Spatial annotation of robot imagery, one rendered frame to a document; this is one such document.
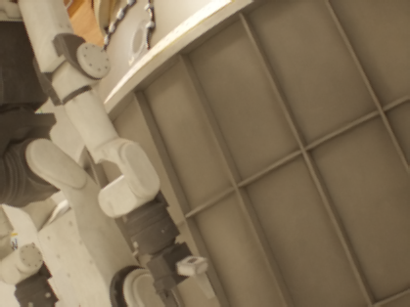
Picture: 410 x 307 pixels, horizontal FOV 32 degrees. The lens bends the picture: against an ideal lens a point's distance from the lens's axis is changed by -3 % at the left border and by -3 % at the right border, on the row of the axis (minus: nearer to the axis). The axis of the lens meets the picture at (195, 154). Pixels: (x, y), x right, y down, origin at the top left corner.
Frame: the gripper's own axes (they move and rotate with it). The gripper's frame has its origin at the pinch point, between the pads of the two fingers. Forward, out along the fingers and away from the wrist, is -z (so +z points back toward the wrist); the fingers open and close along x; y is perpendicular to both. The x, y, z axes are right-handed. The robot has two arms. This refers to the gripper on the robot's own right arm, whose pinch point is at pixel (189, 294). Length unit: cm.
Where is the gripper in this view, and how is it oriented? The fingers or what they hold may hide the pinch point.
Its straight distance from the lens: 142.0
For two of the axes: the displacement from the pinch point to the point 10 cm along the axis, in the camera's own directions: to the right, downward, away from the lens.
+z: -5.0, -8.7, 0.8
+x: 5.6, -2.5, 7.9
